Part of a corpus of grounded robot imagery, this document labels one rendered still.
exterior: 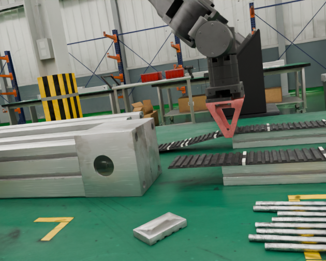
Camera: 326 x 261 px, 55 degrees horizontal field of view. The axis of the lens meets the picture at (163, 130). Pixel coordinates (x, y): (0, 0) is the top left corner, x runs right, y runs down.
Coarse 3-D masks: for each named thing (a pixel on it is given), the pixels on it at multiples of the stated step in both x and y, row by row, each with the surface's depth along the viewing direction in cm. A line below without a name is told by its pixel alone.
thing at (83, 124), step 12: (60, 120) 78; (72, 120) 75; (84, 120) 73; (96, 120) 67; (108, 120) 64; (120, 120) 63; (0, 132) 72; (12, 132) 71; (24, 132) 70; (36, 132) 69; (48, 132) 68; (60, 132) 67
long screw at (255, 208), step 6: (258, 210) 34; (264, 210) 34; (270, 210) 34; (276, 210) 33; (282, 210) 33; (288, 210) 33; (294, 210) 33; (300, 210) 32; (306, 210) 32; (312, 210) 32; (318, 210) 32; (324, 210) 32
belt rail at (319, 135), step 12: (252, 132) 59; (264, 132) 58; (276, 132) 58; (288, 132) 57; (300, 132) 57; (312, 132) 56; (324, 132) 55; (240, 144) 60; (252, 144) 60; (264, 144) 59; (276, 144) 58; (288, 144) 58
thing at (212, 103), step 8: (208, 96) 59; (216, 96) 59; (208, 104) 57; (216, 104) 57; (224, 104) 58; (232, 104) 56; (240, 104) 56; (216, 112) 58; (216, 120) 59; (232, 120) 58; (224, 128) 59; (232, 128) 59; (232, 136) 59
